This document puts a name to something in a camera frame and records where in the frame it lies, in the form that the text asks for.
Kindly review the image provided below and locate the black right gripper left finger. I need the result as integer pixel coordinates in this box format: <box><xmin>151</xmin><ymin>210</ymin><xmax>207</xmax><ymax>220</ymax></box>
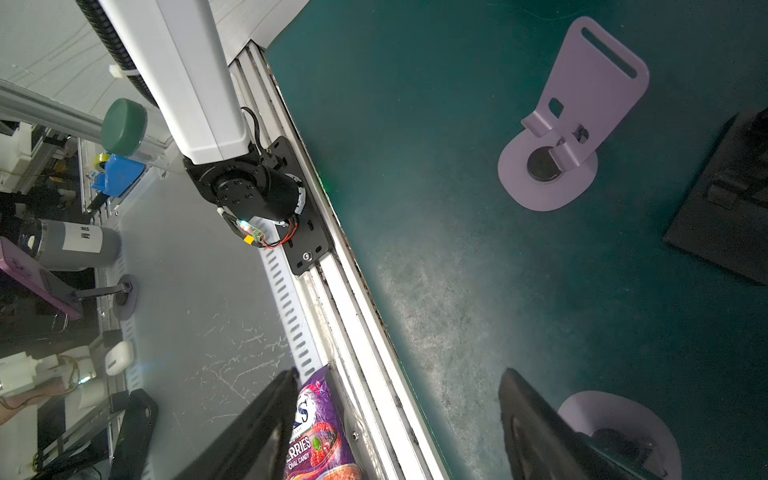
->
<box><xmin>176</xmin><ymin>368</ymin><xmax>299</xmax><ymax>480</ymax></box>

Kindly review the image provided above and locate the green round cap outside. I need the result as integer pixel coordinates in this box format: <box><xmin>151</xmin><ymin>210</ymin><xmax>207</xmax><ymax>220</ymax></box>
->
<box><xmin>100</xmin><ymin>98</ymin><xmax>148</xmax><ymax>157</ymax></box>

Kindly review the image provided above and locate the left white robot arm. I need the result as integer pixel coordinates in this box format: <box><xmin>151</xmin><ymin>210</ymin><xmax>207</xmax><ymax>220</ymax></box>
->
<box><xmin>78</xmin><ymin>1</ymin><xmax>306</xmax><ymax>223</ymax></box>

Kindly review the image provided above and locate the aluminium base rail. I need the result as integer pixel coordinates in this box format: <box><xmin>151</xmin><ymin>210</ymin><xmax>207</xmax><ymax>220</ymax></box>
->
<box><xmin>229</xmin><ymin>42</ymin><xmax>449</xmax><ymax>479</ymax></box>

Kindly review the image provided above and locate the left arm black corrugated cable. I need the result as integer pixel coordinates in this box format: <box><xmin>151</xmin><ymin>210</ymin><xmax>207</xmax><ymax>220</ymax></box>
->
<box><xmin>74</xmin><ymin>0</ymin><xmax>160</xmax><ymax>109</ymax></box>

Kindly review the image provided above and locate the pink Fox's candy bag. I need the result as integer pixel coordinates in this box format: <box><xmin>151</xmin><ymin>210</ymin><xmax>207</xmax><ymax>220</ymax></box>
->
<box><xmin>283</xmin><ymin>366</ymin><xmax>363</xmax><ymax>480</ymax></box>

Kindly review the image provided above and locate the grey thermos bottle outside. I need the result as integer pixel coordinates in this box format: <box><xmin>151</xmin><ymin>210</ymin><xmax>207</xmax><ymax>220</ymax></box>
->
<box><xmin>17</xmin><ymin>218</ymin><xmax>121</xmax><ymax>272</ymax></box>

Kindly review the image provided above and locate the grey round stand front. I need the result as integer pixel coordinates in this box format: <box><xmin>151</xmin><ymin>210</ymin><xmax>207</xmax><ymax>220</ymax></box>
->
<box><xmin>558</xmin><ymin>390</ymin><xmax>682</xmax><ymax>479</ymax></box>

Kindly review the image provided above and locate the grey round stand left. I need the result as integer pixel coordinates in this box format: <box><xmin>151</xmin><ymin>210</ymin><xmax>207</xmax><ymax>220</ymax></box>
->
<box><xmin>498</xmin><ymin>16</ymin><xmax>650</xmax><ymax>212</ymax></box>

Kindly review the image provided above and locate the grey round stand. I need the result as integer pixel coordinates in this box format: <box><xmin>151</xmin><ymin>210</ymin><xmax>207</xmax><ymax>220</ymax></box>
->
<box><xmin>558</xmin><ymin>390</ymin><xmax>682</xmax><ymax>479</ymax></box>
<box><xmin>498</xmin><ymin>16</ymin><xmax>650</xmax><ymax>212</ymax></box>

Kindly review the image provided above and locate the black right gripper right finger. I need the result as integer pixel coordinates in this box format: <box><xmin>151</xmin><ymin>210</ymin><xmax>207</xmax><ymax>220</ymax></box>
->
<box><xmin>498</xmin><ymin>368</ymin><xmax>659</xmax><ymax>479</ymax></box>

